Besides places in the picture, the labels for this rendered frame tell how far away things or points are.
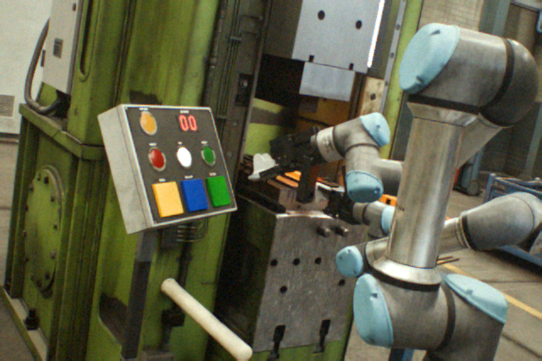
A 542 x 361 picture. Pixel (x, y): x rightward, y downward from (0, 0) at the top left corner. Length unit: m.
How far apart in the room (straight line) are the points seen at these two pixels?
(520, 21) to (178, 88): 9.73
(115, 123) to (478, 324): 0.86
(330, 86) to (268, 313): 0.72
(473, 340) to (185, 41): 1.16
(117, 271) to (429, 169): 1.52
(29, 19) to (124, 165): 5.63
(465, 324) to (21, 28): 6.27
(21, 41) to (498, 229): 6.02
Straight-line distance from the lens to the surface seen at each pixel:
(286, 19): 1.90
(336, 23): 1.94
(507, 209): 1.51
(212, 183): 1.59
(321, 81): 1.92
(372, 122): 1.37
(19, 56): 7.00
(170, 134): 1.52
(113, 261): 2.32
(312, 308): 2.09
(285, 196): 1.93
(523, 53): 1.08
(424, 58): 1.00
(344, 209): 1.86
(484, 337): 1.14
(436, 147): 1.02
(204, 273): 2.05
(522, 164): 11.32
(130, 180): 1.42
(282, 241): 1.90
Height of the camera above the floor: 1.36
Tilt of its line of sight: 11 degrees down
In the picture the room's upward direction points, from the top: 11 degrees clockwise
